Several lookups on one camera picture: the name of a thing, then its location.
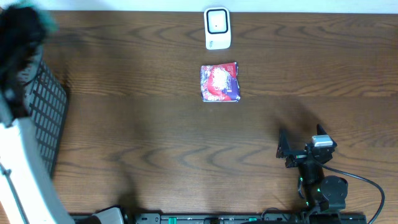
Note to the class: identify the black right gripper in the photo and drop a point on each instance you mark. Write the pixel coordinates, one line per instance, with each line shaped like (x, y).
(284, 151)

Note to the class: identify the red purple pad packet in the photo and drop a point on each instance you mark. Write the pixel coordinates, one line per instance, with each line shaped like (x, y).
(219, 83)

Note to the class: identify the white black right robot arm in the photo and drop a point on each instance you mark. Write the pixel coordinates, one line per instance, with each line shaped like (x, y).
(323, 193)

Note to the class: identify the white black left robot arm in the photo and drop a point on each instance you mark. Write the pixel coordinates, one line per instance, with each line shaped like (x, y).
(27, 191)

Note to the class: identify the grey plastic mesh basket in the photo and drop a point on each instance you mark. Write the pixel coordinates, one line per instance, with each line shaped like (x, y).
(47, 104)

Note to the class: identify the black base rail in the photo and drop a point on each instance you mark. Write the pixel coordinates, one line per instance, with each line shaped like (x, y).
(155, 218)

